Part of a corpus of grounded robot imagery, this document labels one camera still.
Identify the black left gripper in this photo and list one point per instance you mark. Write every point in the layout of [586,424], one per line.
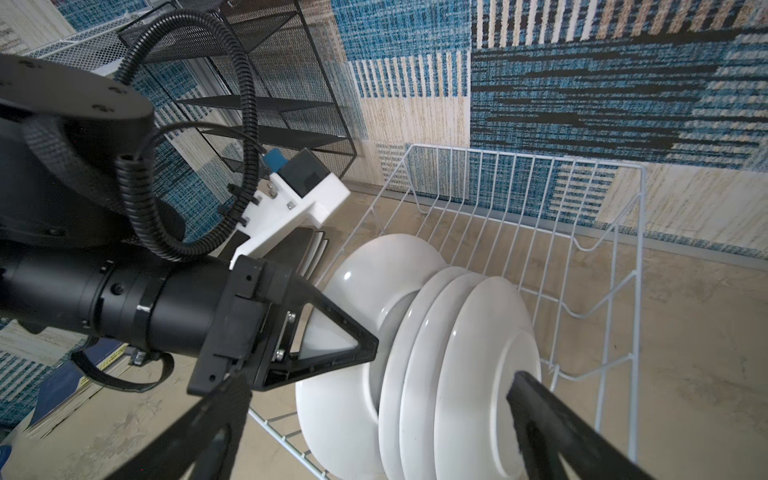
[249,323]

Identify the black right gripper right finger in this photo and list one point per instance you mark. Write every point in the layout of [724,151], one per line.
[550,434]

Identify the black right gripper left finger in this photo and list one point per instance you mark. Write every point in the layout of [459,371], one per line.
[203,442]

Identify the black square plate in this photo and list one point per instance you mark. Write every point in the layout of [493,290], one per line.
[301,250]

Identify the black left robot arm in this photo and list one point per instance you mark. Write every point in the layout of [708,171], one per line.
[66,260]

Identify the black mesh shelf rack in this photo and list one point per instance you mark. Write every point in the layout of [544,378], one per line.
[298,108]

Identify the blue book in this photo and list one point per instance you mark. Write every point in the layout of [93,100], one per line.
[67,389]

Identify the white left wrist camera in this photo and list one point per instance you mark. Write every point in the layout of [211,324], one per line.
[302,189]

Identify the white wire dish rack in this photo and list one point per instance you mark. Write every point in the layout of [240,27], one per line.
[553,227]

